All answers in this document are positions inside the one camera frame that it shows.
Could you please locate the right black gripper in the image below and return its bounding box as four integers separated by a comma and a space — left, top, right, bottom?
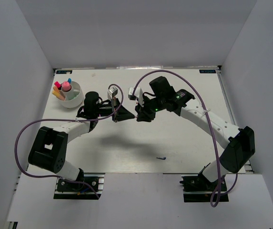
135, 95, 165, 123

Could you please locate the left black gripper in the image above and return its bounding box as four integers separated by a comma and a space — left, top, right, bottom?
94, 97, 135, 123

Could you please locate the pink glue bottle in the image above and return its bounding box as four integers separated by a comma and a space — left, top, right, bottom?
61, 81, 72, 92

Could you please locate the orange pink highlighter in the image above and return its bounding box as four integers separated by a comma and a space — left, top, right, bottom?
52, 91, 65, 101

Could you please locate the pink black highlighter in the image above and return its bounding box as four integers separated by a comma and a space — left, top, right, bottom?
54, 81, 62, 90

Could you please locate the grey orange highlighter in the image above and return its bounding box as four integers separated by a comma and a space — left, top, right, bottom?
53, 86, 60, 93

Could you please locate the red pen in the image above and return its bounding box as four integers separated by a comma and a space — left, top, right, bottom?
111, 96, 117, 123

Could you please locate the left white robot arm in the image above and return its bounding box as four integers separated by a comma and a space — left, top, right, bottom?
28, 92, 135, 190

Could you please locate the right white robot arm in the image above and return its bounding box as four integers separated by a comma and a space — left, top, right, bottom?
128, 76, 255, 190

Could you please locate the white round organizer container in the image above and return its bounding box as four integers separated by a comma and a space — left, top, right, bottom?
58, 81, 84, 108

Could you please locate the blue label sticker right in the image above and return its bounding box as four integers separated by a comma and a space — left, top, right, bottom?
199, 69, 216, 74

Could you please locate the blue label sticker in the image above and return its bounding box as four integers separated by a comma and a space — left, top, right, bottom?
199, 69, 216, 74
56, 70, 72, 74

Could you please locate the blue label sticker left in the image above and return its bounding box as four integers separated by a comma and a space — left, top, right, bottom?
56, 70, 72, 74

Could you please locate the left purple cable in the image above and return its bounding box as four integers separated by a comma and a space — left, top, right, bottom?
14, 83, 124, 199

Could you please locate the purple cable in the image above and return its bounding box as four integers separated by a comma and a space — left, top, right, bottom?
133, 70, 237, 208
14, 83, 124, 199

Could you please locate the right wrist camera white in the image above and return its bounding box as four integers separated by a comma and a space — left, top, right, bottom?
128, 87, 143, 106

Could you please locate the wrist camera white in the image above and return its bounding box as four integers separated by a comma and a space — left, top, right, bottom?
128, 87, 143, 106
107, 86, 118, 100

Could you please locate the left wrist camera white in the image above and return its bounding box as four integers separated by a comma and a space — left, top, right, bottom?
107, 86, 118, 100

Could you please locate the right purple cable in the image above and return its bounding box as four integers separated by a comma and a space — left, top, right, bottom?
133, 70, 237, 208

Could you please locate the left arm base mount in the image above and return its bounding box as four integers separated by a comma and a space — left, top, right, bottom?
53, 173, 105, 200

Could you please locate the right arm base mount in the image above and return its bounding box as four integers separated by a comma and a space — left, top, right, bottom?
180, 176, 218, 203

